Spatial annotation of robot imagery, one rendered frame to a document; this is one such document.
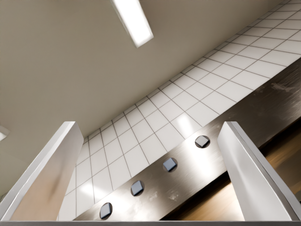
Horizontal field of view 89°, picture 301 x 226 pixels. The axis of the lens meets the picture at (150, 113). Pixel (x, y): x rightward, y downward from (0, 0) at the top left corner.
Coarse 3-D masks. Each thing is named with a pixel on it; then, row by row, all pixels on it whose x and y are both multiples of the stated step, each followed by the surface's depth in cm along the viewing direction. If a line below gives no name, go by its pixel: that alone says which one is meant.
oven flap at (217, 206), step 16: (272, 144) 57; (288, 144) 53; (272, 160) 52; (288, 160) 49; (288, 176) 46; (208, 192) 55; (224, 192) 52; (192, 208) 54; (208, 208) 51; (224, 208) 48; (240, 208) 46
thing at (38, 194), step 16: (64, 128) 10; (48, 144) 8; (64, 144) 9; (80, 144) 11; (48, 160) 8; (64, 160) 9; (32, 176) 7; (48, 176) 8; (64, 176) 9; (16, 192) 6; (32, 192) 6; (48, 192) 8; (64, 192) 9; (0, 208) 6; (16, 208) 6; (32, 208) 6; (48, 208) 8
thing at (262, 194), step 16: (224, 128) 10; (240, 128) 10; (224, 144) 10; (240, 144) 9; (224, 160) 10; (240, 160) 9; (256, 160) 8; (240, 176) 9; (256, 176) 7; (272, 176) 7; (240, 192) 9; (256, 192) 7; (272, 192) 6; (288, 192) 6; (256, 208) 7; (272, 208) 6; (288, 208) 6
